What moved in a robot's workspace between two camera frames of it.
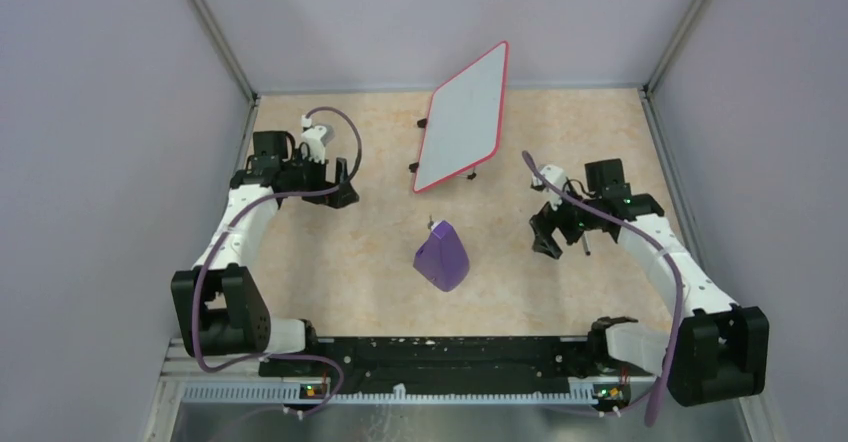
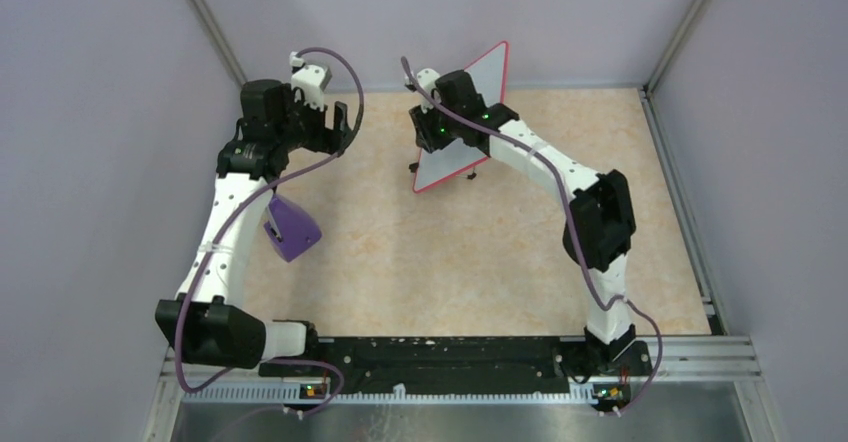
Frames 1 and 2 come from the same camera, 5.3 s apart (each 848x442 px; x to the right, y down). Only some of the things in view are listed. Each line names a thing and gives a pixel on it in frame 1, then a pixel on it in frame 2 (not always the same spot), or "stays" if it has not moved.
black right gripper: x=544 y=223 → x=424 y=137
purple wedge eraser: x=442 y=259 → x=289 y=230
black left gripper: x=342 y=196 → x=326 y=139
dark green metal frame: x=458 y=361 stays
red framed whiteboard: x=463 y=126 stays
